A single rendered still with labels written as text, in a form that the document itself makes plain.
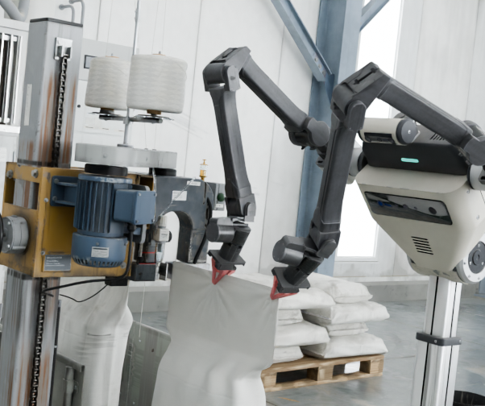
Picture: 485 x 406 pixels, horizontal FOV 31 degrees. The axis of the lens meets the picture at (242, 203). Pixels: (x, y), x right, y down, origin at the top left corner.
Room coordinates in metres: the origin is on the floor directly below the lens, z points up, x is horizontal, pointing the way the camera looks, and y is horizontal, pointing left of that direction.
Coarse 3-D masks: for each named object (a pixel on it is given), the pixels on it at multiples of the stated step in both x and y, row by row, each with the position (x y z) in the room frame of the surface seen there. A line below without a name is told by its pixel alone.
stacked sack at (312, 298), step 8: (304, 288) 5.70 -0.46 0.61; (312, 288) 5.69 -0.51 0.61; (288, 296) 5.40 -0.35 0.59; (296, 296) 5.44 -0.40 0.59; (304, 296) 5.47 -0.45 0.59; (312, 296) 5.52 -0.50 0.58; (320, 296) 5.57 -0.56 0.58; (328, 296) 5.62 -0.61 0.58; (280, 304) 5.35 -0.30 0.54; (288, 304) 5.39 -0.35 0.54; (296, 304) 5.43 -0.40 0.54; (304, 304) 5.47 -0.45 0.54; (312, 304) 5.51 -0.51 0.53; (320, 304) 5.56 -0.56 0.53; (328, 304) 5.61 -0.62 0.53
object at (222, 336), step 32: (192, 288) 2.61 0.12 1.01; (224, 288) 2.50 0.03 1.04; (256, 288) 2.38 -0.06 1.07; (192, 320) 2.60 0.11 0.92; (224, 320) 2.49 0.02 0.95; (256, 320) 2.37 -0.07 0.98; (192, 352) 2.53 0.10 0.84; (224, 352) 2.46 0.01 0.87; (256, 352) 2.36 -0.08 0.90; (160, 384) 2.56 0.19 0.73; (192, 384) 2.45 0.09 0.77; (224, 384) 2.38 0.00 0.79; (256, 384) 2.40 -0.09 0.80
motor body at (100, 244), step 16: (80, 176) 2.39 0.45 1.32; (96, 176) 2.36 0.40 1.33; (112, 176) 2.43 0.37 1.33; (80, 192) 2.39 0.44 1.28; (96, 192) 2.35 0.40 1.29; (112, 192) 2.37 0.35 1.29; (80, 208) 2.37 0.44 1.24; (96, 208) 2.36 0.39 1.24; (112, 208) 2.37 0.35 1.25; (80, 224) 2.38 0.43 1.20; (96, 224) 2.36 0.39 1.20; (112, 224) 2.38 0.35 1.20; (80, 240) 2.37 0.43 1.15; (96, 240) 2.35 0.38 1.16; (112, 240) 2.37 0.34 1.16; (80, 256) 2.36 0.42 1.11; (96, 256) 2.35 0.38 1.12; (112, 256) 2.37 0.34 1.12
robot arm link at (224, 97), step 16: (224, 96) 2.39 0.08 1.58; (224, 112) 2.40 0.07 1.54; (224, 128) 2.41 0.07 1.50; (224, 144) 2.42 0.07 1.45; (240, 144) 2.44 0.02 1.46; (224, 160) 2.44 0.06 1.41; (240, 160) 2.44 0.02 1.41; (240, 176) 2.44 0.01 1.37; (240, 192) 2.43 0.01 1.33; (240, 208) 2.43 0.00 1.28
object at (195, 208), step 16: (160, 176) 2.70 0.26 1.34; (176, 176) 2.77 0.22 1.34; (160, 192) 2.70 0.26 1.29; (192, 192) 2.78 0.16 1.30; (208, 192) 2.82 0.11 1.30; (160, 208) 2.71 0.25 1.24; (176, 208) 2.75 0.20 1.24; (192, 208) 2.78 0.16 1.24; (208, 208) 2.83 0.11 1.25; (192, 224) 2.79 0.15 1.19; (192, 240) 2.80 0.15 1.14; (208, 240) 2.84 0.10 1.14; (144, 256) 2.69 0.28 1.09; (176, 256) 2.84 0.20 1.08; (192, 256) 2.80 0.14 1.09
